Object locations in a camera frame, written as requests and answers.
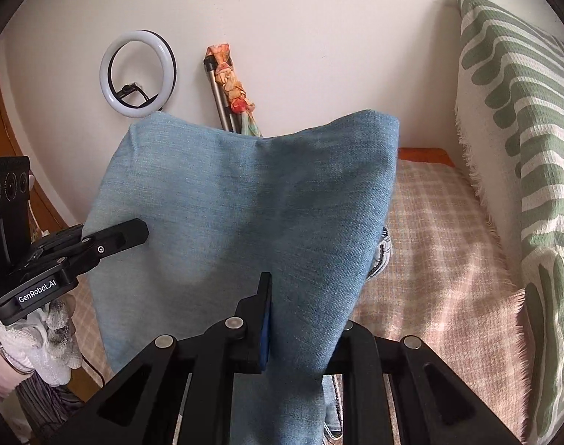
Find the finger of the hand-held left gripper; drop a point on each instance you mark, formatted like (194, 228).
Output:
(119, 237)

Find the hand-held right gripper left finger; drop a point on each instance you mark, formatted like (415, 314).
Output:
(265, 329)

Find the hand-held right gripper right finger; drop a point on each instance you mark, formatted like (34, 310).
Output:
(361, 347)

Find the light blue denim pants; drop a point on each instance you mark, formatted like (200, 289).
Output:
(245, 204)

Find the person's left hand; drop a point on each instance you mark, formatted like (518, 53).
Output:
(45, 347)

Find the crumpled frayed denim jeans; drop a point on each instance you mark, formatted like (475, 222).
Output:
(381, 255)

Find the beige plaid blanket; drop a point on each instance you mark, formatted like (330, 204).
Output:
(430, 250)

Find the grey striped clothing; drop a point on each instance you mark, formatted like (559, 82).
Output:
(45, 408)

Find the folded silver tripod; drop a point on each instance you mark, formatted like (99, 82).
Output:
(219, 102)

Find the green striped white pillow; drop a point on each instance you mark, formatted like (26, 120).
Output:
(532, 148)

